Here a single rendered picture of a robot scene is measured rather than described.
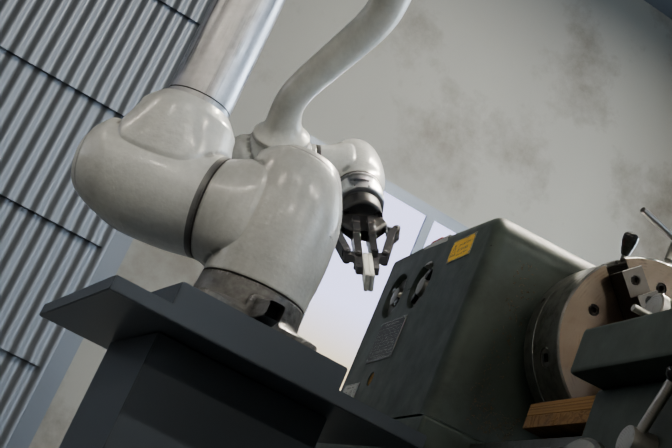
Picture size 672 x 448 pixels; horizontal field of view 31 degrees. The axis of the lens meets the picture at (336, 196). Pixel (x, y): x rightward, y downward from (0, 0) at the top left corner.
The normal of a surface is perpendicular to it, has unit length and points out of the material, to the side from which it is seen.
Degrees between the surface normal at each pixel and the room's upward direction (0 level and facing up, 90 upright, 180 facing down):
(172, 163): 80
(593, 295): 90
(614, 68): 90
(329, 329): 90
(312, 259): 90
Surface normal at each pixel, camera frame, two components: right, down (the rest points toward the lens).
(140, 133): -0.15, -0.46
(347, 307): 0.40, -0.16
